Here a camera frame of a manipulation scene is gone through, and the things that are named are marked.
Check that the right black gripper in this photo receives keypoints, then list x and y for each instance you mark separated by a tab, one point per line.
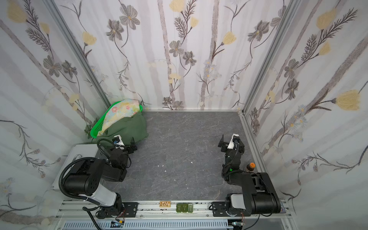
230	146

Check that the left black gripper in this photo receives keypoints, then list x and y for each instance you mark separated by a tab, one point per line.
129	147

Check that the green skirt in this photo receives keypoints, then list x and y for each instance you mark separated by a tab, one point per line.
128	128

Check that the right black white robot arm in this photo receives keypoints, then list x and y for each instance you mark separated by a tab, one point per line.
258	194

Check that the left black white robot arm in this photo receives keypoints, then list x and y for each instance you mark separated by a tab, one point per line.
81	178

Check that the green plastic basket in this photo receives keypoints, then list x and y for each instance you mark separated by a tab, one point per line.
99	126

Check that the floral pastel skirt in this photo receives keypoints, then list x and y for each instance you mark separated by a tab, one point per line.
119	113

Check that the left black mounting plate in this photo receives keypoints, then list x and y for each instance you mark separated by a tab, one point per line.
130	209

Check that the black mounting plate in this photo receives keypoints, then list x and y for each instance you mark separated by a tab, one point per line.
219	209
130	209

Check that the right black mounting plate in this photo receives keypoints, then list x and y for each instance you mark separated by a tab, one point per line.
219	209

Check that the small wooden tag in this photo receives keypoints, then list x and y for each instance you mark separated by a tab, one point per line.
165	204

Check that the green tag block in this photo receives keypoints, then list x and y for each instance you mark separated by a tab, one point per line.
184	208

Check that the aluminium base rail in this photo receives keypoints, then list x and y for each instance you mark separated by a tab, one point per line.
72	210

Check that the white vented cable duct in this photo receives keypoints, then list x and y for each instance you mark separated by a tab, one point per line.
181	224

